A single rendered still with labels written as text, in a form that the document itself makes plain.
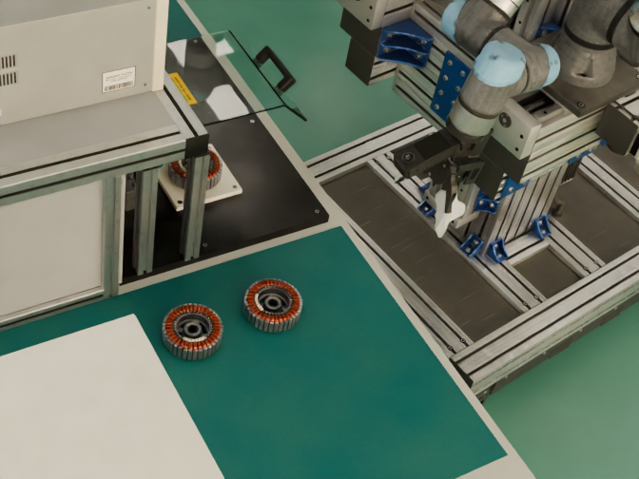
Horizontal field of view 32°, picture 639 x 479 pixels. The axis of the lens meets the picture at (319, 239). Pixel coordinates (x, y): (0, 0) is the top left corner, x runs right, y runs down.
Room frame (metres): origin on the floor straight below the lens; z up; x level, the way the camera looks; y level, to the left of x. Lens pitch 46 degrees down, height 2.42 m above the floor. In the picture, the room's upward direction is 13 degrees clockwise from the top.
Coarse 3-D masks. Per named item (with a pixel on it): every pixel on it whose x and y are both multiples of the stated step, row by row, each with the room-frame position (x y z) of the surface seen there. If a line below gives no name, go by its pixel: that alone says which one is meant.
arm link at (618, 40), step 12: (636, 0) 1.91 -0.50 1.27; (636, 12) 1.87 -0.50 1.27; (624, 24) 1.89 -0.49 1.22; (636, 24) 1.85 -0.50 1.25; (612, 36) 1.90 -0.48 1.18; (624, 36) 1.88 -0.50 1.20; (636, 36) 1.85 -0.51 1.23; (624, 48) 1.88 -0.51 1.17; (636, 48) 1.85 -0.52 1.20; (636, 60) 1.86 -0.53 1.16
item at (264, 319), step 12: (252, 288) 1.39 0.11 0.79; (264, 288) 1.40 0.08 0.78; (276, 288) 1.40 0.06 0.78; (288, 288) 1.41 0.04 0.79; (252, 300) 1.36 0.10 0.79; (276, 300) 1.38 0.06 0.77; (288, 300) 1.39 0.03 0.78; (300, 300) 1.39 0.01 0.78; (252, 312) 1.33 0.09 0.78; (264, 312) 1.34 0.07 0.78; (276, 312) 1.36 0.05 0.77; (288, 312) 1.35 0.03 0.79; (252, 324) 1.32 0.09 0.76; (264, 324) 1.32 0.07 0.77; (276, 324) 1.32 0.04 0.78; (288, 324) 1.33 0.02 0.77
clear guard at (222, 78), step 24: (168, 48) 1.70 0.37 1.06; (192, 48) 1.71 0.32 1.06; (216, 48) 1.73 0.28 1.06; (240, 48) 1.75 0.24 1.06; (168, 72) 1.63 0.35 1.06; (192, 72) 1.64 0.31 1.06; (216, 72) 1.66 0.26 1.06; (240, 72) 1.68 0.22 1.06; (264, 72) 1.71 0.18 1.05; (216, 96) 1.59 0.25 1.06; (240, 96) 1.61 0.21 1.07; (264, 96) 1.62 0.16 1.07; (288, 96) 1.70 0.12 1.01; (216, 120) 1.53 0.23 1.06
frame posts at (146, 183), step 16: (192, 160) 1.44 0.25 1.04; (208, 160) 1.45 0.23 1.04; (144, 176) 1.37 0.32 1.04; (192, 176) 1.43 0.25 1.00; (144, 192) 1.37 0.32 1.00; (192, 192) 1.43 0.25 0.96; (144, 208) 1.37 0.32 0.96; (192, 208) 1.43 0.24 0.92; (144, 224) 1.37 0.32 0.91; (192, 224) 1.44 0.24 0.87; (144, 240) 1.37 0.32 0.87; (192, 240) 1.45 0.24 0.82; (144, 256) 1.38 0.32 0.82; (192, 256) 1.45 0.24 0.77
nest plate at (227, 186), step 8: (208, 144) 1.76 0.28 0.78; (216, 152) 1.74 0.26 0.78; (160, 168) 1.66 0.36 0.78; (224, 168) 1.70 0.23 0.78; (160, 176) 1.64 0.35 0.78; (168, 176) 1.64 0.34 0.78; (224, 176) 1.68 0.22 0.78; (232, 176) 1.68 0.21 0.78; (160, 184) 1.62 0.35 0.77; (168, 184) 1.62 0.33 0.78; (216, 184) 1.65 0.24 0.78; (224, 184) 1.65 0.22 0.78; (232, 184) 1.66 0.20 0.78; (168, 192) 1.59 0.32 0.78; (176, 192) 1.60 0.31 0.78; (208, 192) 1.62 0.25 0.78; (216, 192) 1.63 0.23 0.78; (224, 192) 1.63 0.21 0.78; (232, 192) 1.64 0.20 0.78; (240, 192) 1.65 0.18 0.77; (176, 200) 1.58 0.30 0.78; (208, 200) 1.60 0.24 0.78; (216, 200) 1.61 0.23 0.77; (176, 208) 1.56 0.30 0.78
